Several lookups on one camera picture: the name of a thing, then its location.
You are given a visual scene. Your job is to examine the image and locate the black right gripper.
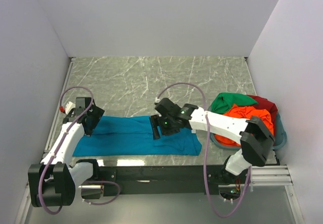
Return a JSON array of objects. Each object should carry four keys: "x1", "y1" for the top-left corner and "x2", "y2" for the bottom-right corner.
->
[{"x1": 150, "y1": 114, "x2": 181, "y2": 140}]

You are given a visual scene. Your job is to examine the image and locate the blue t-shirt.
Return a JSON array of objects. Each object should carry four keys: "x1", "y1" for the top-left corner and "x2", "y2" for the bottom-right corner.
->
[{"x1": 73, "y1": 116, "x2": 202, "y2": 157}]

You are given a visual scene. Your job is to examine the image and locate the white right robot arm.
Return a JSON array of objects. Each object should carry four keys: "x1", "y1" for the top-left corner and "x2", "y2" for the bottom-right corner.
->
[{"x1": 149, "y1": 98, "x2": 275, "y2": 185}]

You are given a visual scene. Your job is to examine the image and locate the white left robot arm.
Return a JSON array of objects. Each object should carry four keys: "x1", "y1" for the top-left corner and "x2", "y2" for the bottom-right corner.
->
[{"x1": 28, "y1": 97, "x2": 104, "y2": 207}]

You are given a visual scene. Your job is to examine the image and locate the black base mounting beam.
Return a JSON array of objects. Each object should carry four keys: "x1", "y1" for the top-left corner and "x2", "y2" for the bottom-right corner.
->
[{"x1": 70, "y1": 165, "x2": 249, "y2": 197}]

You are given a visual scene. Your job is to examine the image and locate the green t-shirt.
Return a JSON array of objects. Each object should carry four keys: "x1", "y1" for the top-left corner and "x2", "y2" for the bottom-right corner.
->
[{"x1": 209, "y1": 92, "x2": 258, "y2": 114}]

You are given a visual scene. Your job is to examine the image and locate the orange t-shirt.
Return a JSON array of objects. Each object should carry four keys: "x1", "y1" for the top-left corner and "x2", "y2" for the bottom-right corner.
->
[{"x1": 224, "y1": 104, "x2": 278, "y2": 135}]

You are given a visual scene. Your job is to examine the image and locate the red t-shirt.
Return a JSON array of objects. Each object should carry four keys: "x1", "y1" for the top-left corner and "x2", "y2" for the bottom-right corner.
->
[{"x1": 248, "y1": 95, "x2": 278, "y2": 124}]

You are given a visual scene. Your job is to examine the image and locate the translucent blue plastic basket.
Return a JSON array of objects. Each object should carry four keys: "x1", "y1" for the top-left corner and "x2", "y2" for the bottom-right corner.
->
[{"x1": 211, "y1": 113, "x2": 287, "y2": 150}]

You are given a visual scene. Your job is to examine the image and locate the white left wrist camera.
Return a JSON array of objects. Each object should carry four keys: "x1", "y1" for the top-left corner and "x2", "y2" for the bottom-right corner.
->
[{"x1": 59, "y1": 101, "x2": 76, "y2": 115}]

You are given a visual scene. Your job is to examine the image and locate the aluminium rail frame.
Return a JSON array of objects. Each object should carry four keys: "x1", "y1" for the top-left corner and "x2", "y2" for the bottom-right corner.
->
[{"x1": 15, "y1": 56, "x2": 296, "y2": 223}]

